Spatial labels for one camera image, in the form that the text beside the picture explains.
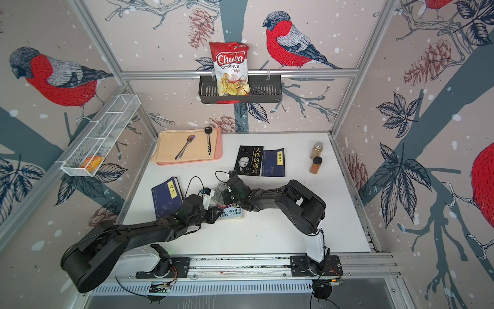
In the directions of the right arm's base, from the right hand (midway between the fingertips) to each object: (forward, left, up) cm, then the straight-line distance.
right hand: (223, 195), depth 92 cm
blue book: (+21, -25, 0) cm, 33 cm away
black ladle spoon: (+45, +16, +1) cm, 48 cm away
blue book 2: (-3, +26, +2) cm, 26 cm away
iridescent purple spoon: (+38, +26, 0) cm, 46 cm away
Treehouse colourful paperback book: (-9, -5, +1) cm, 10 cm away
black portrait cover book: (+22, -12, -1) cm, 25 cm away
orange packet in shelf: (-6, +41, +33) cm, 53 cm away
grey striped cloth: (-1, +2, +2) cm, 3 cm away
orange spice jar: (+15, -47, +6) cm, 49 cm away
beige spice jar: (+25, -49, +6) cm, 55 cm away
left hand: (-8, -2, +2) cm, 8 cm away
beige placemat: (+35, +39, -2) cm, 52 cm away
